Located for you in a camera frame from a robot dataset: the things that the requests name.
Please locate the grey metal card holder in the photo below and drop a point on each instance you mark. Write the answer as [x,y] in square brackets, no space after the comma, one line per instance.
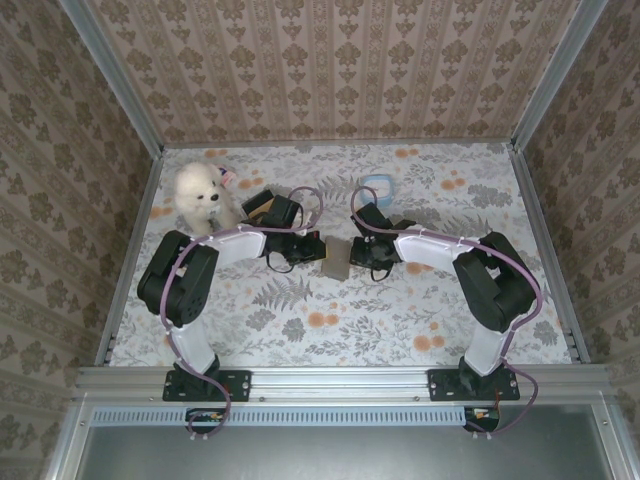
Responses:
[336,257]

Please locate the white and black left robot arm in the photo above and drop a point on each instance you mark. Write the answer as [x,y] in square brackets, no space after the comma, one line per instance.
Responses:
[235,247]

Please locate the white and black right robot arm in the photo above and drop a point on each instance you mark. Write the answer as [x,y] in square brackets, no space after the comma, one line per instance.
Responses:
[425,250]

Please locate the tan card with black stripe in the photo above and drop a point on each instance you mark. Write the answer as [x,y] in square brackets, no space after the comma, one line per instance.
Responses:
[259,213]

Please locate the light blue round container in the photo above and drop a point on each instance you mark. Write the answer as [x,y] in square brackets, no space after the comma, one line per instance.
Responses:
[385,192]

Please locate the clear acrylic box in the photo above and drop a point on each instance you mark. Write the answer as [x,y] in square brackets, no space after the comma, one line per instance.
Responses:
[247,216]

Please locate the black block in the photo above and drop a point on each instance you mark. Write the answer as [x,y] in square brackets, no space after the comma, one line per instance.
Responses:
[256,200]

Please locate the floral patterned table mat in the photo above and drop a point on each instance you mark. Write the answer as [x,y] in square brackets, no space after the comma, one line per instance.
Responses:
[350,325]

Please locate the pink and white plush tag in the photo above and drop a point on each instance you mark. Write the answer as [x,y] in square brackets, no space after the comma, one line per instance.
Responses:
[228,177]

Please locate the white plush dog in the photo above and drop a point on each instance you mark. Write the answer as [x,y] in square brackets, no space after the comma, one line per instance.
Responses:
[197,185]

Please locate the grey steel panel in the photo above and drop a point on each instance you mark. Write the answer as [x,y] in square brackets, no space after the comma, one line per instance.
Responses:
[340,455]

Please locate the aluminium table end rail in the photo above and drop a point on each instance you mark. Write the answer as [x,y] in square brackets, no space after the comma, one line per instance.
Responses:
[340,145]

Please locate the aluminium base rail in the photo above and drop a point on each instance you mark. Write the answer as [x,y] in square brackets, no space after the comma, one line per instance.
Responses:
[340,382]

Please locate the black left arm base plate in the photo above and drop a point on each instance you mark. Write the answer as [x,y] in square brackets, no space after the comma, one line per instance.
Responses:
[235,385]

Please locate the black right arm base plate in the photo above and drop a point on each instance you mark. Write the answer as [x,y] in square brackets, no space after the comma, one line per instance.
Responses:
[440,385]

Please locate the aluminium table side rail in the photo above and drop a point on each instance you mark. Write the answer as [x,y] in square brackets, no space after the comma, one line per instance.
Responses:
[131,250]
[546,250]

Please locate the aluminium frame post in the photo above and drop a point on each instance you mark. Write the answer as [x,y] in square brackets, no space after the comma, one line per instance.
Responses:
[556,75]
[117,75]

